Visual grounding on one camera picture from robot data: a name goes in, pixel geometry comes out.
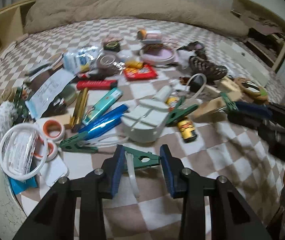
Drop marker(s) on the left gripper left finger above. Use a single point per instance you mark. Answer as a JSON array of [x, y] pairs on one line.
[[113, 168]]

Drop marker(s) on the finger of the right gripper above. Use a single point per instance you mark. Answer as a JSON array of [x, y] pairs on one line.
[[266, 119]]

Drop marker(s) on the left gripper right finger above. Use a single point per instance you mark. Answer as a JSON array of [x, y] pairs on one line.
[[172, 167]]

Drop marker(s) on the green clothes peg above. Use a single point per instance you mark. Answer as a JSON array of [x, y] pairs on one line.
[[178, 113], [143, 159], [77, 144]]

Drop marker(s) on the leaf shaped wooden board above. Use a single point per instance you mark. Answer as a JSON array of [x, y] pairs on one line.
[[208, 108]]

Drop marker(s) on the small yellow black bottle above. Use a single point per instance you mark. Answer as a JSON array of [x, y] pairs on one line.
[[187, 130]]

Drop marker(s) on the blue metallic pen case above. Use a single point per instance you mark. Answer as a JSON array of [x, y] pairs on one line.
[[104, 123]]

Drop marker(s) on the white round plastic device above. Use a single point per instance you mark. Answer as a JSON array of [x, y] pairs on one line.
[[145, 122]]

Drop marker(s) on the white tray with blocks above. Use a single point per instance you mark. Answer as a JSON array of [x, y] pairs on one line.
[[247, 61]]

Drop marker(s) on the dark brown hair claw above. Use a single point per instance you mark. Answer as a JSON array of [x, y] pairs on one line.
[[212, 71]]

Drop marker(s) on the gold tube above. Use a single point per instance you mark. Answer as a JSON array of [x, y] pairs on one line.
[[81, 102]]

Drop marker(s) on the orange white tape roll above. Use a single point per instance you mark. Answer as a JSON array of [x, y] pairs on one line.
[[54, 130]]

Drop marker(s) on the teal lighter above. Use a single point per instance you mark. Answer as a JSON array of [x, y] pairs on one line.
[[102, 106]]

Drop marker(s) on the closet shelf with clothes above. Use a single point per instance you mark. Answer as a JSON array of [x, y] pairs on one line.
[[266, 37]]

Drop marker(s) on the white paper receipt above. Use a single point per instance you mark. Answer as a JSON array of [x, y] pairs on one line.
[[45, 94]]

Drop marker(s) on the red snack packet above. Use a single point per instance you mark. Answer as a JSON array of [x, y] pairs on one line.
[[145, 73]]

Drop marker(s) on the blue white tissue packet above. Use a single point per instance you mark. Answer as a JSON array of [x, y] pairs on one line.
[[82, 60]]

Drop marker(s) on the pink round compact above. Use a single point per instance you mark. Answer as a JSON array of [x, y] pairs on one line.
[[157, 54]]

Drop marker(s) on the white fuzzy yarn ball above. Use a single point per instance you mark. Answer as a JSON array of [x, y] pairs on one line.
[[8, 114]]

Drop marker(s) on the black tape roll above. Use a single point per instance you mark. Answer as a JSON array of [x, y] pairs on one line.
[[113, 46]]

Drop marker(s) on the pink white cylinder bottle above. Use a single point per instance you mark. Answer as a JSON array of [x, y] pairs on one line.
[[149, 36]]

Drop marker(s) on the beige fluffy blanket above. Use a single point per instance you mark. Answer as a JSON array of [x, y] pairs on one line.
[[48, 14]]

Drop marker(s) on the wooden bedside shelf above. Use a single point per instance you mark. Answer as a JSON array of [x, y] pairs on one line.
[[12, 21]]

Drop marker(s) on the wooden ring coasters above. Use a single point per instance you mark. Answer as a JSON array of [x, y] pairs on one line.
[[251, 89]]

